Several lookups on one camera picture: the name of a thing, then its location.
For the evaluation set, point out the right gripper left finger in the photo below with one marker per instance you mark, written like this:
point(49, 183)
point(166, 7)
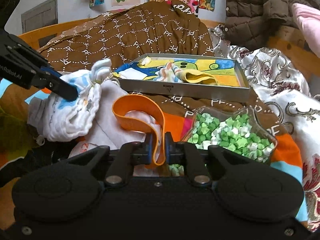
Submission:
point(130, 155)

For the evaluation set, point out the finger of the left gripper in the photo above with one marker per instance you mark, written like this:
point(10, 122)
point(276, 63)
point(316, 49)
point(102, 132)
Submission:
point(54, 83)

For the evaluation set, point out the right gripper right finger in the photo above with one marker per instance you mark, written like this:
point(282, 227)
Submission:
point(187, 155)

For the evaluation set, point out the white baby cloth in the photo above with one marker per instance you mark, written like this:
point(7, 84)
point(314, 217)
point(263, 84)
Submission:
point(57, 119)

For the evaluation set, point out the orange elastic band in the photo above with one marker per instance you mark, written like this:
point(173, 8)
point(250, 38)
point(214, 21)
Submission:
point(140, 103)

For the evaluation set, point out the bag of green paper stars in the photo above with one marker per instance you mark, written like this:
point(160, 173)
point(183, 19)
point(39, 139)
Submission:
point(239, 132)

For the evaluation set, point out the colourful cartoon monkey bedsheet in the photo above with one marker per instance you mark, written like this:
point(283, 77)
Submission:
point(17, 136)

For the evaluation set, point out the metal tray with cartoon print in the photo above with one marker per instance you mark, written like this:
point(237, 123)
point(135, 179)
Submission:
point(138, 75)

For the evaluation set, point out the brown PF patterned blanket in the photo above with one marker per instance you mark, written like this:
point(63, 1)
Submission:
point(156, 28)

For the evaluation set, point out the white floral satin quilt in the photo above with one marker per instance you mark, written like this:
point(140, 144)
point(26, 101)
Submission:
point(282, 92)

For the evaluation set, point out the brown quilted puffer jacket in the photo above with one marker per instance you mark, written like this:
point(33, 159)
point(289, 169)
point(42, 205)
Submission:
point(249, 23)

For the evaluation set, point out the pink folded cloth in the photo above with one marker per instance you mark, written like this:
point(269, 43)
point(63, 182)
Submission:
point(307, 19)

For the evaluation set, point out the grey wall panel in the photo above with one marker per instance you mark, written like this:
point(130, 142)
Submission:
point(40, 16)

